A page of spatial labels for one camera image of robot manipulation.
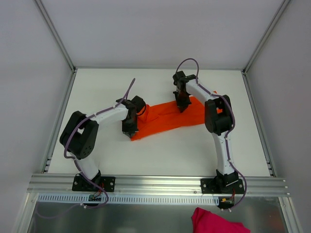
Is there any aluminium mounting rail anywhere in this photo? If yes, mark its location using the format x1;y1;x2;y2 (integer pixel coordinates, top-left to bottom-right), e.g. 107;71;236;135
27;173;291;197

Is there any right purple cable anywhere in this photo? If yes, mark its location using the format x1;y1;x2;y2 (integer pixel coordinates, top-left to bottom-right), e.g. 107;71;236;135
175;58;248;195

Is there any orange t-shirt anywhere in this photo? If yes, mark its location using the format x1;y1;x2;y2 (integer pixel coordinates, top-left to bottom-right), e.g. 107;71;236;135
130;90;224;142

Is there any aluminium frame post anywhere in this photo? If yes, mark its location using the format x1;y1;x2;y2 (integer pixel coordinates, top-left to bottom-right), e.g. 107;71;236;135
242;0;292;74
34;0;76;73

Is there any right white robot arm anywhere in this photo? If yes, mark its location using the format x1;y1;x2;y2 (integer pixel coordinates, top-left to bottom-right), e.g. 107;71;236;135
173;71;245;195

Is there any left aluminium frame post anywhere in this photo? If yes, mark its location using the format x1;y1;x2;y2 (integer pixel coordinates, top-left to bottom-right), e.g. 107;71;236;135
34;0;76;73

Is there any pink t-shirt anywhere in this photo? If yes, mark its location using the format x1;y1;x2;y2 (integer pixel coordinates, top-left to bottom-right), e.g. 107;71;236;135
191;207;251;233

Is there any slotted white cable duct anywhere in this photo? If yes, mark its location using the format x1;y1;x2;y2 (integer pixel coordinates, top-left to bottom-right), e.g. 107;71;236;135
37;193;219;206

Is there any right aluminium frame post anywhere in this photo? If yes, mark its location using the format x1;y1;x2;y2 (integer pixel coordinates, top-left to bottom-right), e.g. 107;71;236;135
242;0;292;74

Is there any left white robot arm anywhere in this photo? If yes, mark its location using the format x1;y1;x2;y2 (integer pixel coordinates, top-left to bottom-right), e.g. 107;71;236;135
59;96;146;192

